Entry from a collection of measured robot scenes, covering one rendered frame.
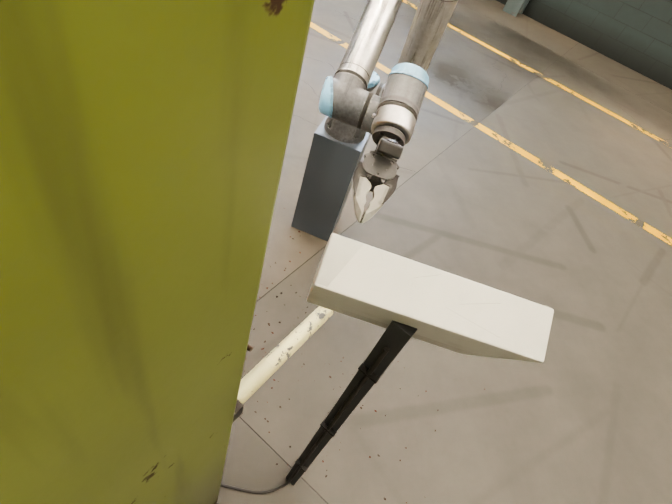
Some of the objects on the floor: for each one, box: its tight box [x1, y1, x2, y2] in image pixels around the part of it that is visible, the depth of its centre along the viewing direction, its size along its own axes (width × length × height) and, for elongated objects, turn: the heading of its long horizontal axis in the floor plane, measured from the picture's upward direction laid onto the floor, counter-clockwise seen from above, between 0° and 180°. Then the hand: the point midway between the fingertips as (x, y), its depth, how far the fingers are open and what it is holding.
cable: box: [220, 347, 390, 494], centre depth 104 cm, size 24×22×102 cm
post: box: [285, 320, 418, 486], centre depth 106 cm, size 4×4×108 cm
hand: (363, 215), depth 82 cm, fingers closed
